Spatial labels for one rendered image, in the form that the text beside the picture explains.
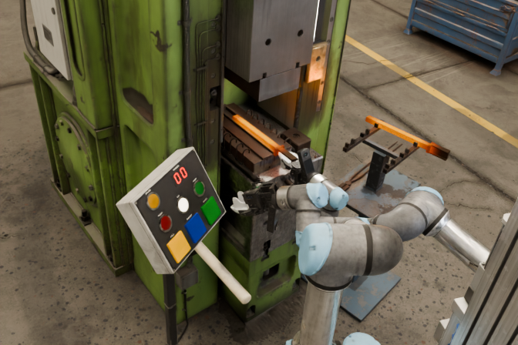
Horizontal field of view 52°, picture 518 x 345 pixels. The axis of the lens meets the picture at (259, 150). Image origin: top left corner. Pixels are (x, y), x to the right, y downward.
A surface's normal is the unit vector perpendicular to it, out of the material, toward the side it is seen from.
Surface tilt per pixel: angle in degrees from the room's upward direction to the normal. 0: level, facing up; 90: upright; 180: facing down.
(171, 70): 90
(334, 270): 88
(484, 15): 89
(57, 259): 0
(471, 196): 0
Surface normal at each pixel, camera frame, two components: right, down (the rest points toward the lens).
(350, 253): 0.06, -0.03
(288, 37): 0.62, 0.49
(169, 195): 0.80, -0.14
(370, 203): 0.06, -0.81
